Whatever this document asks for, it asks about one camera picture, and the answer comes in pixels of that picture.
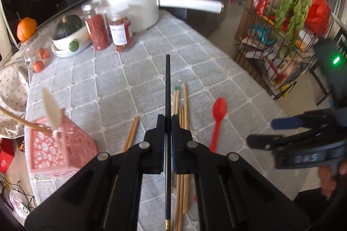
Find jar of red beans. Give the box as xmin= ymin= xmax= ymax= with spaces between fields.
xmin=81 ymin=3 xmax=111 ymax=51

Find red plastic spoon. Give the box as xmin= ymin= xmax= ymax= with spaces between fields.
xmin=210 ymin=97 xmax=228 ymax=152

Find white electric pot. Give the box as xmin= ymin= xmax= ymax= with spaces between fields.
xmin=87 ymin=0 xmax=225 ymax=34

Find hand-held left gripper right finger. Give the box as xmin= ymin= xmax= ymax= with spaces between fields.
xmin=171 ymin=115 xmax=312 ymax=231

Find small orange pumpkin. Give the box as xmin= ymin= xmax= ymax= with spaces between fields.
xmin=17 ymin=16 xmax=38 ymax=42

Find red gift box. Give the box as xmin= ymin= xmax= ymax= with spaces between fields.
xmin=0 ymin=151 xmax=15 ymax=173

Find person's right hand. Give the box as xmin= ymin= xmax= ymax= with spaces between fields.
xmin=317 ymin=166 xmax=339 ymax=197

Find black cables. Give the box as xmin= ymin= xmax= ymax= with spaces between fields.
xmin=0 ymin=174 xmax=36 ymax=211

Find black chopstick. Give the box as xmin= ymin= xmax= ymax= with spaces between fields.
xmin=164 ymin=54 xmax=172 ymax=231

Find red plastic bag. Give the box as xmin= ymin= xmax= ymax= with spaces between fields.
xmin=305 ymin=0 xmax=332 ymax=37

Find white label jar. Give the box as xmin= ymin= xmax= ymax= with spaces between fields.
xmin=107 ymin=7 xmax=134 ymax=53

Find black wire rack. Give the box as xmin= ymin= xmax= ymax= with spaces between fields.
xmin=233 ymin=0 xmax=337 ymax=101

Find person's dark clothing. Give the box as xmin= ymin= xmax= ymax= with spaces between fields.
xmin=294 ymin=188 xmax=334 ymax=222

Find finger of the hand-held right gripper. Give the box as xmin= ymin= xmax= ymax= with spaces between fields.
xmin=271 ymin=109 xmax=338 ymax=130
xmin=247 ymin=126 xmax=337 ymax=151

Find grey checked tablecloth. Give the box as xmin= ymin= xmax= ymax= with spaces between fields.
xmin=26 ymin=10 xmax=320 ymax=231

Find dark green squash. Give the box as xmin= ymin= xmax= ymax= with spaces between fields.
xmin=56 ymin=15 xmax=83 ymax=39

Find white plastic spoon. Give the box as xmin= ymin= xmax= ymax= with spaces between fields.
xmin=42 ymin=88 xmax=64 ymax=139

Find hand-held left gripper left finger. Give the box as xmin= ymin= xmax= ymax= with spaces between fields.
xmin=24 ymin=114 xmax=166 ymax=231

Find floral hanging cloth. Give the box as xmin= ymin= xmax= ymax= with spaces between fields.
xmin=0 ymin=61 xmax=31 ymax=137

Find pink plastic basket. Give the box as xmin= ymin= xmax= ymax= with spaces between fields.
xmin=29 ymin=109 xmax=98 ymax=174

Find white ceramic bowl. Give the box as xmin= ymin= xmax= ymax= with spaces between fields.
xmin=51 ymin=27 xmax=93 ymax=58

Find clear glass jar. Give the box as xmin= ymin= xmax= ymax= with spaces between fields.
xmin=20 ymin=40 xmax=56 ymax=75

